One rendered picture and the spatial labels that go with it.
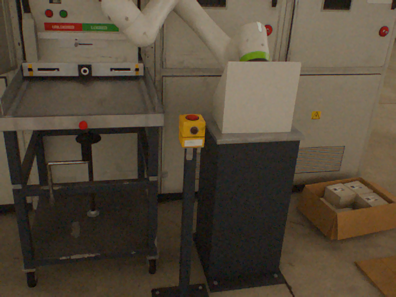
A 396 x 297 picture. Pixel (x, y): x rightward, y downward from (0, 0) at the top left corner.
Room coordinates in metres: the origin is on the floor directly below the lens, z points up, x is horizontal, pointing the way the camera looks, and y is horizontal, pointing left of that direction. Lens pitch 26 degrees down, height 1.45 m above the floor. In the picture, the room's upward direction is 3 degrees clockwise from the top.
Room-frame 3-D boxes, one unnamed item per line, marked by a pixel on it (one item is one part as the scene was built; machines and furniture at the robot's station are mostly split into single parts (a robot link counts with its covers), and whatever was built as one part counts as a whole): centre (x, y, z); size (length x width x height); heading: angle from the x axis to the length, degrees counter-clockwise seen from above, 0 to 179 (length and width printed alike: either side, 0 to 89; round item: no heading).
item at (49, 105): (1.82, 0.52, 0.82); 0.68 x 0.62 x 0.06; 13
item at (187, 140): (1.39, 0.03, 0.85); 0.08 x 0.08 x 0.10; 13
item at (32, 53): (1.82, 0.74, 1.04); 0.08 x 0.05 x 0.17; 13
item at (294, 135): (1.75, -0.22, 0.74); 0.38 x 0.32 x 0.02; 104
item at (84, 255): (1.82, 0.52, 0.46); 0.64 x 0.58 x 0.66; 13
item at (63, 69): (1.95, 0.56, 0.90); 0.54 x 0.05 x 0.06; 103
